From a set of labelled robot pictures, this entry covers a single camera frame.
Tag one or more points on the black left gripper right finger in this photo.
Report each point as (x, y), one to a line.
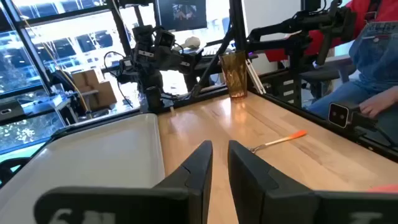
(255, 193)

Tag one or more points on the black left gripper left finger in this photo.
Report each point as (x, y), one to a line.
(192, 186)

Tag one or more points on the brown wooden cup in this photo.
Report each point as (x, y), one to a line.
(233, 74)

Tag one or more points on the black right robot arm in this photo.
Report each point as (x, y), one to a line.
(174, 60)

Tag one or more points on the grey plastic tray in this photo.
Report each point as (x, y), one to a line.
(93, 155)

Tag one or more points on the black computer monitor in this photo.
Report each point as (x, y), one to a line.
(182, 14)

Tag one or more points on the brown cardboard box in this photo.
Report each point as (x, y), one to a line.
(96, 90)

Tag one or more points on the person's hand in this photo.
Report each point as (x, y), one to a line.
(379, 104)

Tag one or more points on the person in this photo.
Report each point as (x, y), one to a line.
(379, 56)

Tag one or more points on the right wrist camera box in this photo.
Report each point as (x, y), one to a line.
(164, 39)

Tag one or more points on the small table-level camera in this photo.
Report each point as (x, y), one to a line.
(338, 115)

